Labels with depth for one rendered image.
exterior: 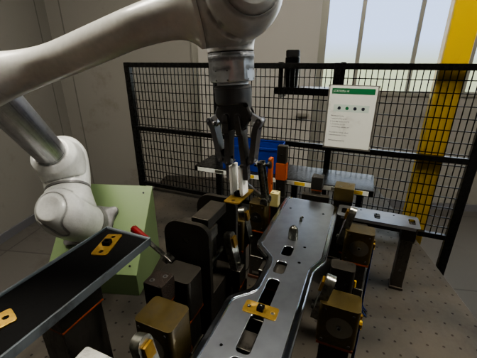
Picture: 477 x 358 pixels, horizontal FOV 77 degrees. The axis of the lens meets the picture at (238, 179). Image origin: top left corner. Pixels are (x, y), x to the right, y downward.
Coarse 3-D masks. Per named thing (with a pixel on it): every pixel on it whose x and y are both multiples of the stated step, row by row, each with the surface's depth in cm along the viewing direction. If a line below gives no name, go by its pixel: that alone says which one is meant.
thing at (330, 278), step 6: (324, 276) 69; (330, 276) 68; (336, 276) 68; (324, 282) 68; (330, 282) 67; (318, 288) 70; (324, 288) 68; (330, 288) 67; (318, 294) 72; (324, 294) 68; (330, 294) 67; (318, 300) 69; (312, 306) 72; (318, 306) 70; (312, 312) 71; (318, 312) 70
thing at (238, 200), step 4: (236, 192) 67; (248, 192) 69; (232, 196) 67; (236, 196) 67; (240, 196) 67; (244, 196) 67; (224, 200) 65; (228, 200) 65; (236, 200) 65; (240, 200) 65; (236, 204) 64
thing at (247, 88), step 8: (216, 88) 58; (224, 88) 57; (232, 88) 56; (240, 88) 57; (248, 88) 58; (216, 96) 59; (224, 96) 57; (232, 96) 57; (240, 96) 57; (248, 96) 58; (216, 104) 62; (224, 104) 58; (232, 104) 58; (240, 104) 59; (248, 104) 59; (216, 112) 62; (224, 112) 61; (232, 112) 60; (240, 112) 60; (248, 112) 59; (232, 120) 61; (248, 120) 60; (232, 128) 62
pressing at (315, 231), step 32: (288, 224) 109; (320, 224) 109; (288, 256) 91; (320, 256) 91; (256, 288) 78; (288, 288) 79; (224, 320) 69; (288, 320) 69; (192, 352) 61; (224, 352) 61; (256, 352) 61; (288, 352) 62
